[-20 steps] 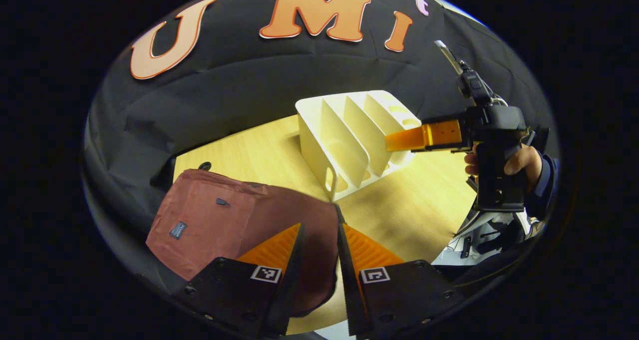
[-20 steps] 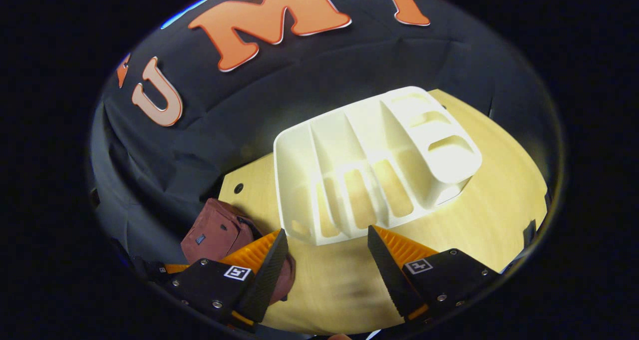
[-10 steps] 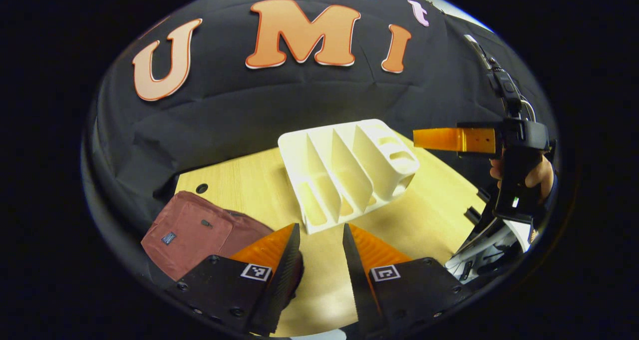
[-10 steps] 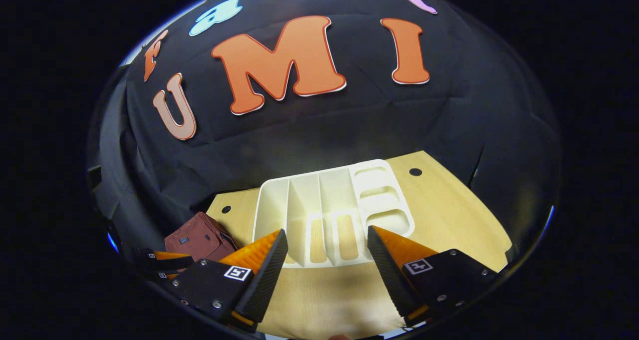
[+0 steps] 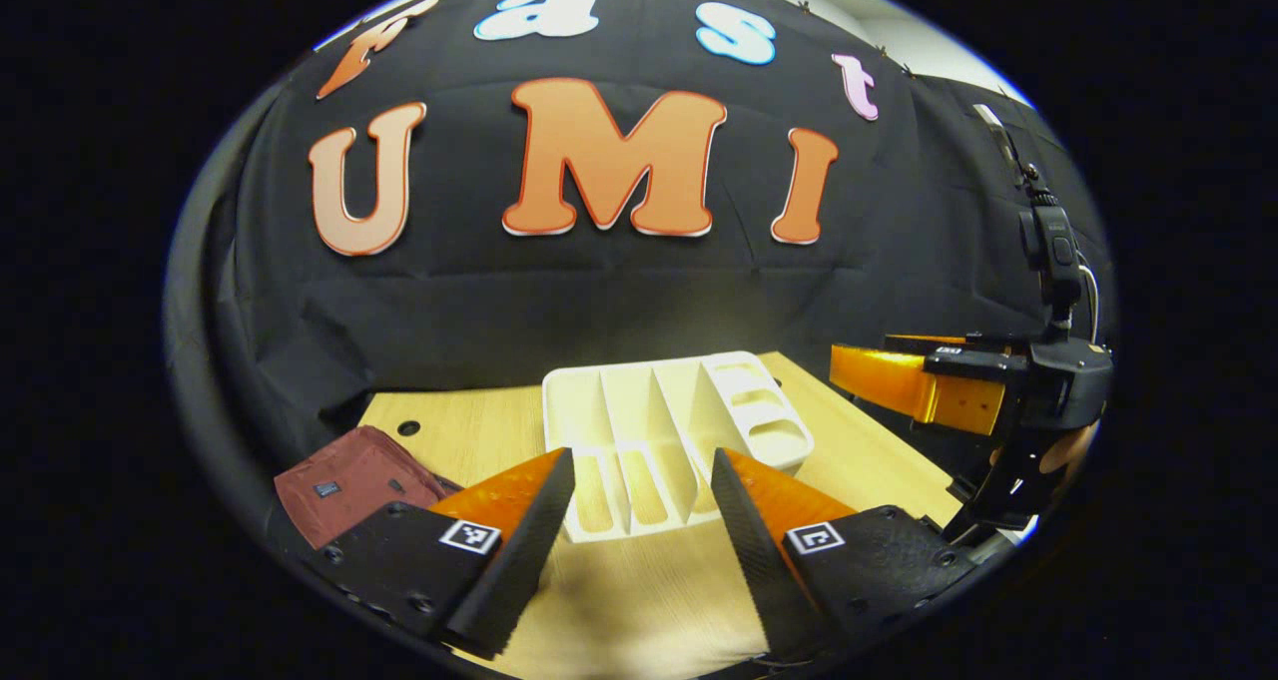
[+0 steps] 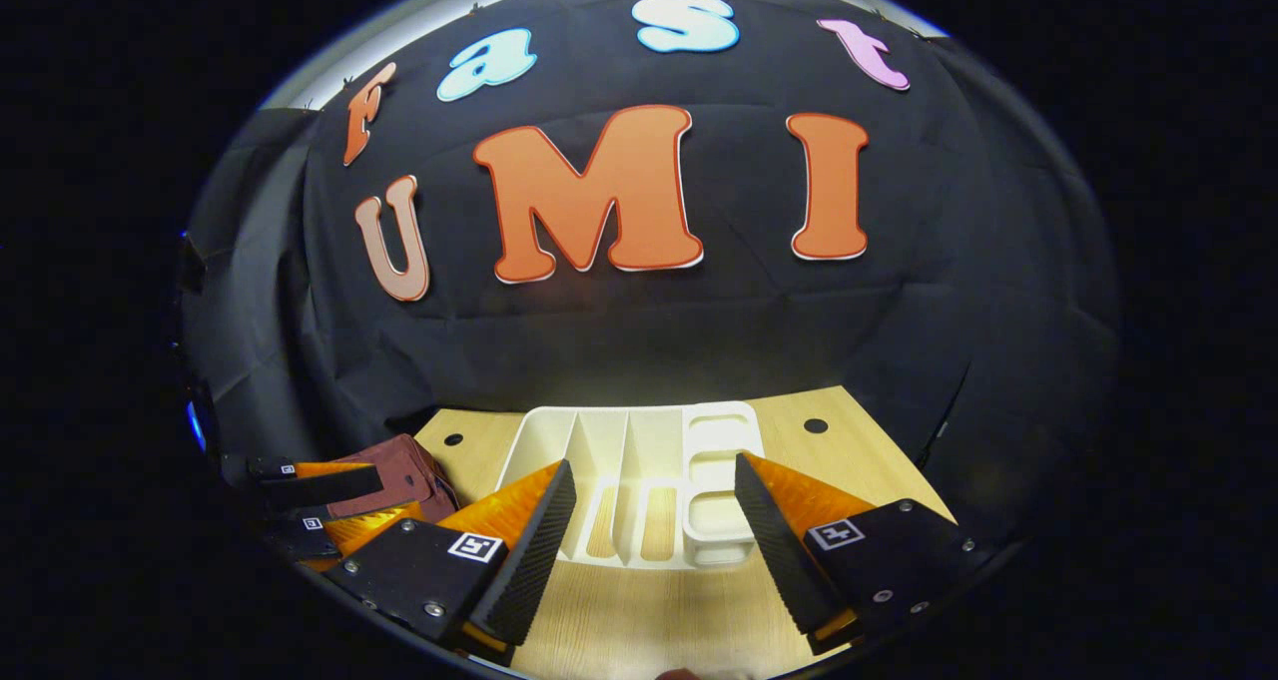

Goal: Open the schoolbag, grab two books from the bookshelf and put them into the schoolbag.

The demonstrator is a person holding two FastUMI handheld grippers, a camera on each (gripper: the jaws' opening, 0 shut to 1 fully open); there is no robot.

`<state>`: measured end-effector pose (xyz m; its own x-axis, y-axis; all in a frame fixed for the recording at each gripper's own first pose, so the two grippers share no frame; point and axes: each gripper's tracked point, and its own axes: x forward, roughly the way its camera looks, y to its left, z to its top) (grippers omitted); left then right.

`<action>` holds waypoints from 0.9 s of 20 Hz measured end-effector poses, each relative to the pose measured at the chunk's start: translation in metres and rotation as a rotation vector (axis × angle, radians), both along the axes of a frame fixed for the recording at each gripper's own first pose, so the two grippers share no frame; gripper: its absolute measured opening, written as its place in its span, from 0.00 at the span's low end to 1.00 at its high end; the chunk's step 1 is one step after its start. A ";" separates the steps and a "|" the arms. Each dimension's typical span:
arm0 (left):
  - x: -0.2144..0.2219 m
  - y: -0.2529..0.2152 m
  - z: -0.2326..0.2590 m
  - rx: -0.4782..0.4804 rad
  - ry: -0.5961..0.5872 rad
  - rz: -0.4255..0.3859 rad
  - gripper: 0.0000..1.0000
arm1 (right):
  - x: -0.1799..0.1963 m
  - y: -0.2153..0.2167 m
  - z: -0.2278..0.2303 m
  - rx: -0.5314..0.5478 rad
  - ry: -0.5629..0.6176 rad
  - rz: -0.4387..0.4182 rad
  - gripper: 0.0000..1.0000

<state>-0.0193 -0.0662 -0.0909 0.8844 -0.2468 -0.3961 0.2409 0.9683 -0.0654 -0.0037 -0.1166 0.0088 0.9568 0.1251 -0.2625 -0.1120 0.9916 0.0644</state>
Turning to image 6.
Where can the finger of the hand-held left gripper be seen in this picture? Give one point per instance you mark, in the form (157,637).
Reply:
(300,540)
(319,485)

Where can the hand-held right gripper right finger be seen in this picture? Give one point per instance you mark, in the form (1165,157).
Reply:
(774,555)

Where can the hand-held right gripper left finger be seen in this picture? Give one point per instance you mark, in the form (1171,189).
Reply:
(529,565)

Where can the maroon schoolbag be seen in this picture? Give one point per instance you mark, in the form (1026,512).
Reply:
(404,470)

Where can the white bookshelf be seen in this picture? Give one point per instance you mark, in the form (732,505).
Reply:
(649,440)

